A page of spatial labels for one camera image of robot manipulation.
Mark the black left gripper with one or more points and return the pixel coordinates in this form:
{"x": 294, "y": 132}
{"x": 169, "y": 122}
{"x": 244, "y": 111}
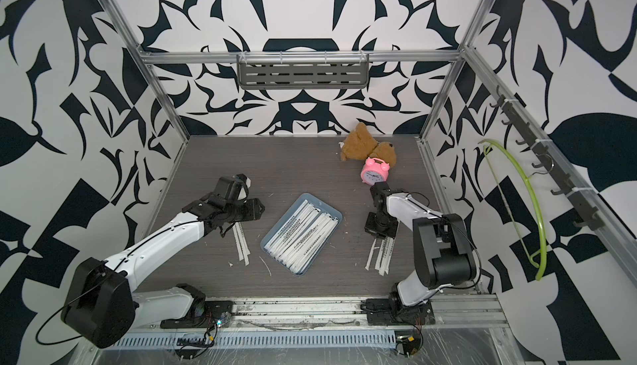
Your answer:
{"x": 255, "y": 208}

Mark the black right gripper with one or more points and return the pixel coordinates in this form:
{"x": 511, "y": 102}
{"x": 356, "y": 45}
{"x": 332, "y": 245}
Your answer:
{"x": 368, "y": 226}

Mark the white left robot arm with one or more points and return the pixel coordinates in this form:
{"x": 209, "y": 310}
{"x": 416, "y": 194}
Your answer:
{"x": 103, "y": 302}

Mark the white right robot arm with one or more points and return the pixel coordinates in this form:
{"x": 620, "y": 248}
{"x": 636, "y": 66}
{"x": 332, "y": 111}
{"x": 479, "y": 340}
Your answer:
{"x": 443, "y": 255}

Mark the blue storage tray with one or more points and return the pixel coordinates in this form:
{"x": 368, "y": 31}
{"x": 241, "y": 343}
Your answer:
{"x": 324, "y": 210}

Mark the right pile wrapped straw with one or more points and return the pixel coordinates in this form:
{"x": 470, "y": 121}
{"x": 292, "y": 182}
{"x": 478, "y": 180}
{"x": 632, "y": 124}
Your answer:
{"x": 380, "y": 255}

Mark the pile wrapped straw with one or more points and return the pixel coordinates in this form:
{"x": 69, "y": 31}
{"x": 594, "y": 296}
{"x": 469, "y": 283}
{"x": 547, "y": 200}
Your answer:
{"x": 380, "y": 255}
{"x": 243, "y": 250}

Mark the left pile wrapped straw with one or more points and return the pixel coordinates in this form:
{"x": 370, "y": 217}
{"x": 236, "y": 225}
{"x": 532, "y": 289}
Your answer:
{"x": 243, "y": 250}

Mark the pink alarm clock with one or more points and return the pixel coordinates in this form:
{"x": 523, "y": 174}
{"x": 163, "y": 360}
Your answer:
{"x": 375, "y": 171}

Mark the small white paper scrap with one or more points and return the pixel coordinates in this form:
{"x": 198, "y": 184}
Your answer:
{"x": 266, "y": 266}

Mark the brown teddy bear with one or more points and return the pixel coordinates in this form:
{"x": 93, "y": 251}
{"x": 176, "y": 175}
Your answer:
{"x": 361, "y": 145}

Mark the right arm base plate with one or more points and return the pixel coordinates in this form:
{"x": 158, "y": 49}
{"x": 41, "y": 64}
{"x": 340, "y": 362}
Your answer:
{"x": 386, "y": 312}

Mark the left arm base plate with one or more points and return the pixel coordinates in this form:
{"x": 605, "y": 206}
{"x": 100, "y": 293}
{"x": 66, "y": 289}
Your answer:
{"x": 202, "y": 315}

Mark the grey wall shelf rack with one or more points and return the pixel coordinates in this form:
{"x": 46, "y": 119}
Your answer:
{"x": 302, "y": 70}

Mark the white cable duct strip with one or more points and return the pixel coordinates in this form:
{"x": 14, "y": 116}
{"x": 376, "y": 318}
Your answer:
{"x": 262, "y": 339}

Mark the black wall hook rail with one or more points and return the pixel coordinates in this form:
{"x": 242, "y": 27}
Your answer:
{"x": 550, "y": 161}

